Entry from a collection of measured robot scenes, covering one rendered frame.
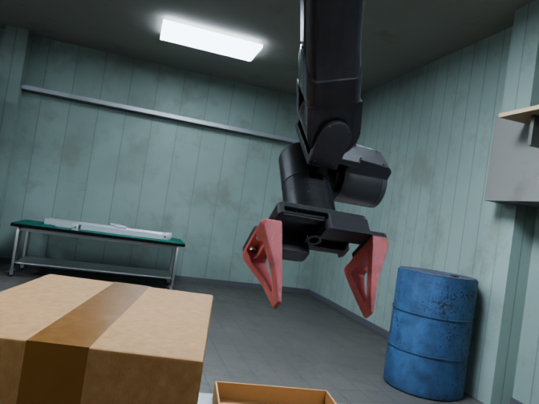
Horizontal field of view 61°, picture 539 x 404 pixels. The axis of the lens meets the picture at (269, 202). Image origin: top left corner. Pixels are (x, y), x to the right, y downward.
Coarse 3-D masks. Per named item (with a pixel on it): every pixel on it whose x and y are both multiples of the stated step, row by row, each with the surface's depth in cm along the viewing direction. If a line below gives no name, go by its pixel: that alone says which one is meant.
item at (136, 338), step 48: (48, 288) 57; (96, 288) 61; (144, 288) 66; (0, 336) 38; (48, 336) 39; (96, 336) 41; (144, 336) 43; (192, 336) 46; (0, 384) 37; (48, 384) 38; (96, 384) 38; (144, 384) 38; (192, 384) 39
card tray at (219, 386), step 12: (216, 384) 100; (228, 384) 102; (240, 384) 102; (252, 384) 103; (216, 396) 95; (228, 396) 102; (240, 396) 102; (252, 396) 103; (264, 396) 103; (276, 396) 104; (288, 396) 104; (300, 396) 105; (312, 396) 105; (324, 396) 106
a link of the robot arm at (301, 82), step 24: (312, 0) 40; (336, 0) 40; (360, 0) 41; (312, 24) 42; (336, 24) 42; (360, 24) 42; (312, 48) 43; (336, 48) 43; (360, 48) 44; (312, 72) 44; (336, 72) 44; (360, 72) 45; (312, 96) 45; (336, 96) 45; (312, 120) 47; (360, 120) 48; (312, 144) 49
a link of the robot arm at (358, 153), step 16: (320, 128) 48; (336, 128) 47; (304, 144) 51; (320, 144) 48; (336, 144) 48; (320, 160) 50; (336, 160) 50; (352, 160) 52; (368, 160) 53; (384, 160) 55; (352, 176) 54; (368, 176) 55; (384, 176) 55; (336, 192) 55; (352, 192) 55; (368, 192) 55; (384, 192) 55
